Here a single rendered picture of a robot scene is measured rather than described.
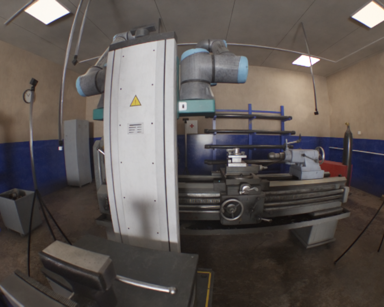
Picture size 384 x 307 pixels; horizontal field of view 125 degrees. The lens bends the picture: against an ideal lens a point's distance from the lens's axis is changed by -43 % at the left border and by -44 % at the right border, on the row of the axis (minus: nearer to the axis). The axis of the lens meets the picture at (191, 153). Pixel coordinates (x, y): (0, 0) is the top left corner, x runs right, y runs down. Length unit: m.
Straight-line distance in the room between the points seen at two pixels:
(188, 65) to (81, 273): 0.84
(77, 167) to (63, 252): 4.68
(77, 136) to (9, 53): 2.80
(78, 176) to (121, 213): 4.24
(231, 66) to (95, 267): 0.87
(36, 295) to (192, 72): 0.89
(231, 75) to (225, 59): 0.08
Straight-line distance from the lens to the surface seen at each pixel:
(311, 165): 2.14
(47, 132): 4.92
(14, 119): 4.35
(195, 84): 0.82
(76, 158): 5.00
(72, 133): 5.04
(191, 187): 1.66
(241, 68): 0.88
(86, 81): 1.12
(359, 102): 5.54
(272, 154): 1.95
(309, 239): 2.36
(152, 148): 0.73
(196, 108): 0.79
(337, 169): 4.03
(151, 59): 0.80
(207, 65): 0.85
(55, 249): 0.42
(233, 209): 1.50
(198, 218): 1.80
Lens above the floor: 1.31
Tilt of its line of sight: 6 degrees down
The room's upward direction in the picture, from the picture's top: 1 degrees counter-clockwise
